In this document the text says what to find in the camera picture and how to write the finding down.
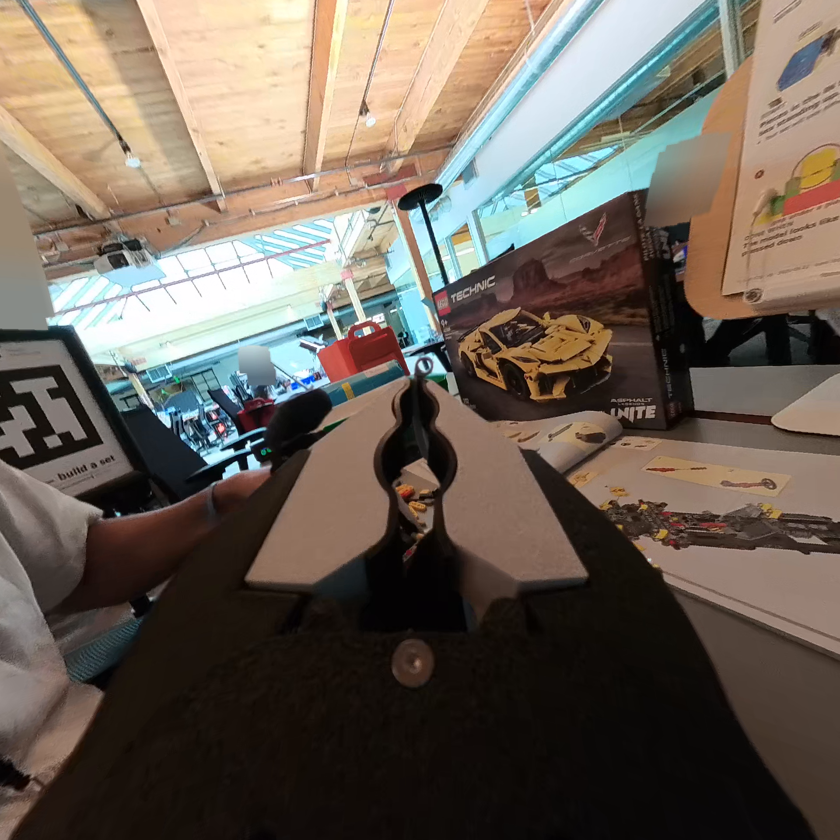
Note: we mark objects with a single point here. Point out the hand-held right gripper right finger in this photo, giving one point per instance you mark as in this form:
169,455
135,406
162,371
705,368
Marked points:
518,512

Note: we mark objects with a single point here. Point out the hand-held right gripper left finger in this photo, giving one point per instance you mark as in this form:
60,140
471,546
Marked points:
315,512

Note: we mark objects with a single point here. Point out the grey lego seat piece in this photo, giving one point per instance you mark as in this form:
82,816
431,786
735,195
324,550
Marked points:
418,384

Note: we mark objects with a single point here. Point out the lego instruction booklet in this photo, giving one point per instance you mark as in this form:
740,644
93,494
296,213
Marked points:
722,590

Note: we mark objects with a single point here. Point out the person's left forearm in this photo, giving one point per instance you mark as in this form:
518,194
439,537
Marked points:
131,544

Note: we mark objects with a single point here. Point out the pile of yellow lego pieces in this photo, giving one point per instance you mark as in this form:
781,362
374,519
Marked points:
413,508

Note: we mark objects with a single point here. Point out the lego set box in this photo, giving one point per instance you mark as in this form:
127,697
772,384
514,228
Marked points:
558,295

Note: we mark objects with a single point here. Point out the person's left hand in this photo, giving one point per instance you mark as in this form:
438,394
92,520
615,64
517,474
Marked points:
246,489

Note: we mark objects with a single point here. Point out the green plastic bin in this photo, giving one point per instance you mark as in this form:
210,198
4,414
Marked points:
367,387

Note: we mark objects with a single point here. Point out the red plastic carry case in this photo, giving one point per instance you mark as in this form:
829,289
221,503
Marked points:
367,354

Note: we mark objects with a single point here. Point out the black office chair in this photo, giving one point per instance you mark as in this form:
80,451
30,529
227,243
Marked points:
170,453

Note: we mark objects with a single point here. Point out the black pole floor lamp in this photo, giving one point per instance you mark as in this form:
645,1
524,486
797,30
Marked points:
430,236

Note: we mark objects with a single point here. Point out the ceiling projector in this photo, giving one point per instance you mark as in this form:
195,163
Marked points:
121,259

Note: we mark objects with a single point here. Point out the teal mesh office chair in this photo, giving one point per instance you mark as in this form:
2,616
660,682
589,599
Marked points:
105,649

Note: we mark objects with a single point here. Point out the black framed marker sign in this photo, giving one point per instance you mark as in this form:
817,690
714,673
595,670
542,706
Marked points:
39,413

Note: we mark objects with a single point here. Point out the person in white shirt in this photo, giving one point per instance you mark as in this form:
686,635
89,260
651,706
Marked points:
26,558

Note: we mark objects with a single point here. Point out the white document stand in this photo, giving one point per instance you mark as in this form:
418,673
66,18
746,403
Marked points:
814,407

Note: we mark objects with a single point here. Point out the wooden document board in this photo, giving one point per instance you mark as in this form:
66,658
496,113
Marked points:
709,262

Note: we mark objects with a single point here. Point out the printed instruction sheet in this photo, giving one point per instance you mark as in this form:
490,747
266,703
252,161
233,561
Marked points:
787,98

